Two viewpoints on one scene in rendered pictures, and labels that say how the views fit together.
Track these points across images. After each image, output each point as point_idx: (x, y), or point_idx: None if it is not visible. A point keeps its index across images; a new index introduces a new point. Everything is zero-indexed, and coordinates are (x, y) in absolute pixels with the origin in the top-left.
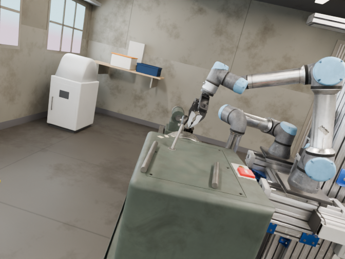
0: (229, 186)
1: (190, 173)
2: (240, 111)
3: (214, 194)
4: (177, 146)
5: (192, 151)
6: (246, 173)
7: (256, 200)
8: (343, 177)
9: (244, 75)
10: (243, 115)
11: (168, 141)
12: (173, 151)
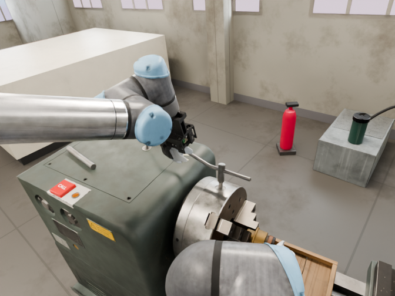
0: (62, 161)
1: (97, 145)
2: (196, 251)
3: (64, 148)
4: (151, 154)
5: (136, 163)
6: (59, 183)
7: (34, 169)
8: None
9: (130, 100)
10: (181, 258)
11: None
12: (140, 147)
